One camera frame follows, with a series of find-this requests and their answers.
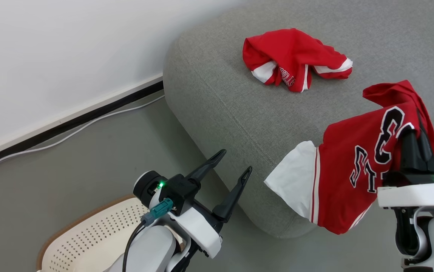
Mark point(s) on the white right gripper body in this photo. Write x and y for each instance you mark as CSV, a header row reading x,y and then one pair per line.
x,y
417,192

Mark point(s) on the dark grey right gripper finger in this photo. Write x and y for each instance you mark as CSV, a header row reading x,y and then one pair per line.
x,y
409,151
427,151

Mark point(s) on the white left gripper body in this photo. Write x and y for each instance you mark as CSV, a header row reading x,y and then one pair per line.
x,y
201,230

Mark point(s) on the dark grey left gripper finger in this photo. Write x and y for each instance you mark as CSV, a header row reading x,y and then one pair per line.
x,y
205,166
233,196

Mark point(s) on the red basketball jersey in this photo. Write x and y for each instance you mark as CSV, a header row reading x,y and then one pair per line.
x,y
345,166

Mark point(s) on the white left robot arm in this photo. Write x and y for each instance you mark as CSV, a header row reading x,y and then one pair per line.
x,y
149,249

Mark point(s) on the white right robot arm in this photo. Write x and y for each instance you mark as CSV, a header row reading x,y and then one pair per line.
x,y
428,238

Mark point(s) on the white perforated laundry basket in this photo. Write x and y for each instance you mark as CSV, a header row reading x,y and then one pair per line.
x,y
88,241

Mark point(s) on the grey fabric sofa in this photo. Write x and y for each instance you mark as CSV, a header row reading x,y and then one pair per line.
x,y
239,121

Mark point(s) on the black and white baseboard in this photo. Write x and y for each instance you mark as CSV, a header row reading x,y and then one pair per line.
x,y
69,123

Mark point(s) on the red basketball shorts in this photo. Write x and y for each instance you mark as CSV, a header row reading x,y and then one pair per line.
x,y
292,53

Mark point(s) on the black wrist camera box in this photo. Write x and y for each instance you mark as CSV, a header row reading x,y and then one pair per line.
x,y
175,190

